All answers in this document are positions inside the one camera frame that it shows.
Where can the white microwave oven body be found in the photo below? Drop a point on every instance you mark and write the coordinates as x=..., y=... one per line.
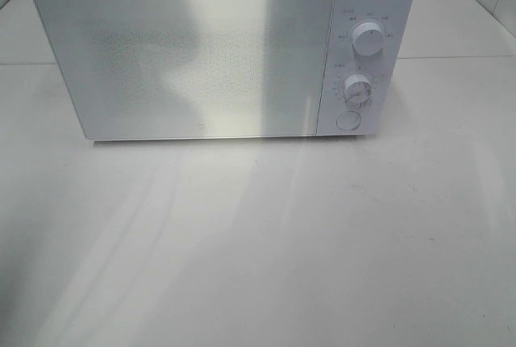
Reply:
x=364, y=0

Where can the upper white power knob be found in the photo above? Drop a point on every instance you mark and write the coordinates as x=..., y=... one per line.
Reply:
x=368, y=37

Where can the white timer knob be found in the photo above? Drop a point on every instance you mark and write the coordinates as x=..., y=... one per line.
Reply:
x=357, y=88

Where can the round white door button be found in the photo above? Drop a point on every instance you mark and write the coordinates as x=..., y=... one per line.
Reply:
x=348, y=121

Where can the white microwave door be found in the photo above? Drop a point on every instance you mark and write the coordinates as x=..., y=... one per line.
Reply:
x=191, y=69

